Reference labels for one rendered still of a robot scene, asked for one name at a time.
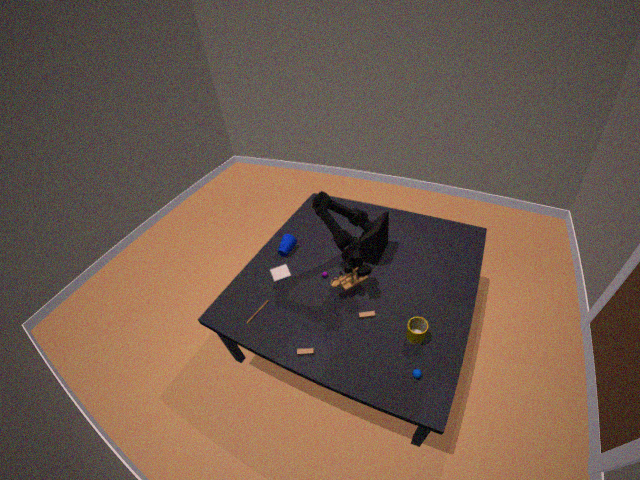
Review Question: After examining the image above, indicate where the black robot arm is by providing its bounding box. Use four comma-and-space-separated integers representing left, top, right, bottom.
312, 191, 375, 274

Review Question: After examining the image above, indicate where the yellow cup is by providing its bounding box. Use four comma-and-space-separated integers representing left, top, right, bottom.
407, 317, 428, 345

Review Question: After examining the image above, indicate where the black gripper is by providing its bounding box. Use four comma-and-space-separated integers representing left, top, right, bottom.
341, 253, 371, 278

